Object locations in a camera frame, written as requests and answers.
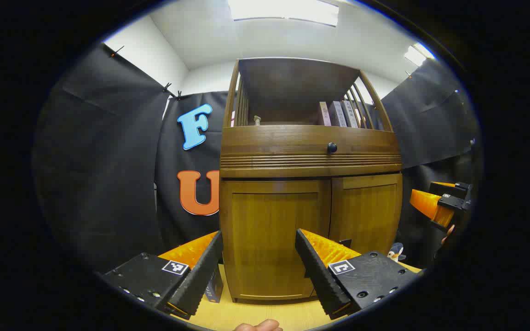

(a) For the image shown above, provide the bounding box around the large ceiling light panel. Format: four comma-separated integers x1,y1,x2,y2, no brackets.
227,0,340,27

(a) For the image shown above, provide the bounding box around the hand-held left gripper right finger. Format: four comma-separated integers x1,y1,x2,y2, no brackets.
295,228,422,321

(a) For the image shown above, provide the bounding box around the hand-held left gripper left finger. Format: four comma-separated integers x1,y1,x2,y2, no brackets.
102,230,224,320

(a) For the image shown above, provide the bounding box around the wooden double-door shoe cabinet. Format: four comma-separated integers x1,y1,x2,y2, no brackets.
219,57,403,304

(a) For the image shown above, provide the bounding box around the small plush toy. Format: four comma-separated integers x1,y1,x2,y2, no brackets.
388,243,406,263

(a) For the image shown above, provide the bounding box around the blue book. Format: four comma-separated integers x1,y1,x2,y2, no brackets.
204,267,224,303

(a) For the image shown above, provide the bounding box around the small ceiling light panel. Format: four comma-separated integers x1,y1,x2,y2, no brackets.
404,42,436,67

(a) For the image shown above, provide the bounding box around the wooden shoe cabinet door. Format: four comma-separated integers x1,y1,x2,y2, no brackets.
221,180,331,302
329,174,403,258

